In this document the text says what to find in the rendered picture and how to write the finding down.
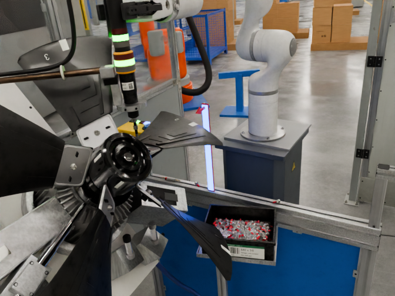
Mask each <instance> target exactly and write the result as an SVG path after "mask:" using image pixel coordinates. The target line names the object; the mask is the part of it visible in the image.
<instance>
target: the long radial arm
mask: <svg viewBox="0 0 395 296"><path fill-rule="evenodd" d="M71 218H72V217H71V216H70V215H69V214H68V213H67V212H66V210H64V209H63V207H62V206H61V205H60V202H59V200H57V198H56V196H53V197H52V198H50V199H49V200H47V201H46V202H44V203H42V204H41V205H40V206H38V207H37V208H35V209H33V210H32V211H30V212H29V213H27V214H26V215H24V216H22V217H21V218H19V219H18V220H17V221H14V222H13V223H12V224H10V225H9V226H7V227H5V228H4V229H2V230H1V231H0V281H1V280H3V279H4V278H5V277H6V276H8V275H9V274H10V273H11V272H13V271H14V270H15V269H16V268H18V267H19V266H20V265H21V264H22V263H23V262H24V261H25V260H26V259H27V258H28V257H29V256H30V255H35V254H36V253H38V252H39V251H41V250H42V249H43V248H44V247H46V246H47V245H48V244H49V243H50V242H52V241H53V240H54V238H55V237H56V236H57V234H58V233H59V232H60V230H61V229H62V227H63V226H64V225H65V224H66V223H68V222H69V220H70V219H71Z"/></svg>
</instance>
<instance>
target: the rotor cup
mask: <svg viewBox="0 0 395 296"><path fill-rule="evenodd" d="M127 152H128V153H130V154H131V155H132V157H133V159H132V161H130V162H129V161H127V160H125V158H124V154H125V153H127ZM100 153H101V157H100V158H99V159H98V160H97V161H96V162H95V163H94V160H95V159H96V157H97V156H98V155H99V154H100ZM151 169H152V158H151V155H150V152H149V150H148V148H147V147H146V146H145V144H144V143H143V142H142V141H141V140H139V139H138V138H137V137H135V136H133V135H131V134H128V133H114V134H112V135H110V136H109V137H107V138H106V139H105V140H104V141H103V142H102V144H101V145H100V146H99V147H98V148H97V149H96V150H95V151H94V152H93V153H92V157H91V160H90V164H89V167H88V171H87V174H86V177H85V181H84V183H83V185H82V186H74V187H75V190H76V191H77V193H78V194H79V196H80V197H81V198H82V199H83V200H84V201H85V202H86V203H88V204H89V205H91V206H93V207H96V208H97V206H98V201H99V196H100V192H101V187H102V183H104V184H105V185H107V187H108V189H109V191H110V193H111V195H112V198H113V200H114V202H115V208H117V207H119V206H120V205H122V204H123V203H124V202H125V201H126V200H127V199H128V198H129V197H130V195H131V193H132V189H134V188H135V187H136V186H137V185H138V184H140V183H141V182H143V181H144V180H145V179H146V178H147V177H148V175H149V174H150V172H151ZM121 181H122V182H124V183H123V184H122V185H121V186H120V187H118V188H115V186H116V185H117V184H118V183H120V182H121Z"/></svg>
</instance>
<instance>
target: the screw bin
mask: <svg viewBox="0 0 395 296"><path fill-rule="evenodd" d="M276 212H277V209H276V208H262V207H244V206H226V205H215V204H210V205H209V209H208V211H207V215H206V218H205V221H204V222H205V223H208V224H210V225H213V222H214V220H215V218H227V219H235V220H240V218H241V220H253V221H254V220H256V221H258V220H259V221H268V222H270V225H271V226H273V227H271V228H270V229H271V232H270V238H271V239H272V240H270V241H257V240H244V239H236V238H224V239H225V241H226V243H227V245H228V247H229V250H230V254H231V257H238V258H248V259H254V260H266V261H273V260H274V251H275V245H276V243H275V239H276Z"/></svg>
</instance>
